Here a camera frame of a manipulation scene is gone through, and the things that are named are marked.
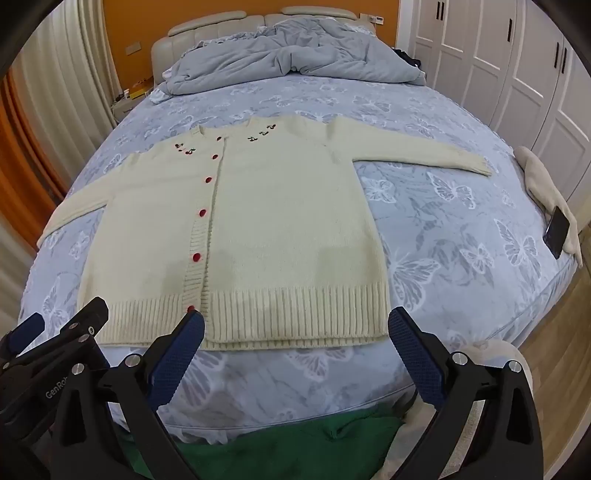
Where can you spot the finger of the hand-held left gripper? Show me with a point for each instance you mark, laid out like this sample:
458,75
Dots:
85,318
27,328

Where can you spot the cream knit cardigan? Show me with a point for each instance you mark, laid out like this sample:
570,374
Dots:
286,221

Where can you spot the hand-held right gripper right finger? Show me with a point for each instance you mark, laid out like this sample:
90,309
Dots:
418,355

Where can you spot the green cloth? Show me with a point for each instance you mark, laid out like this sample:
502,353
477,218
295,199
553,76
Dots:
286,447

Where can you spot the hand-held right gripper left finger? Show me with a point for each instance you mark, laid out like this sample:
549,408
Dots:
178,355

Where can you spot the grey duvet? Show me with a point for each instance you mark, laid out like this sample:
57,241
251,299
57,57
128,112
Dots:
300,50

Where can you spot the pale curtain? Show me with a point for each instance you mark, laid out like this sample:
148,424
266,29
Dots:
55,92

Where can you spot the wall socket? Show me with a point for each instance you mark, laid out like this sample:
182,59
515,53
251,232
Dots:
134,48

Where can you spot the white nightstand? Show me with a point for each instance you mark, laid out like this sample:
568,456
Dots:
124,110

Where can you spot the bed with butterfly sheet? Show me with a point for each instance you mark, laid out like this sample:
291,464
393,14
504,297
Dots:
438,221

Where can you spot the black smartphone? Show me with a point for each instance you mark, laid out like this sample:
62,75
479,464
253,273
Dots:
556,230

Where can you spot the white wardrobe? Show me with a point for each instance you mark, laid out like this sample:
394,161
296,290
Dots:
531,69

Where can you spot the cream cloth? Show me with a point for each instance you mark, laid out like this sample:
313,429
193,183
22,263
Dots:
540,180

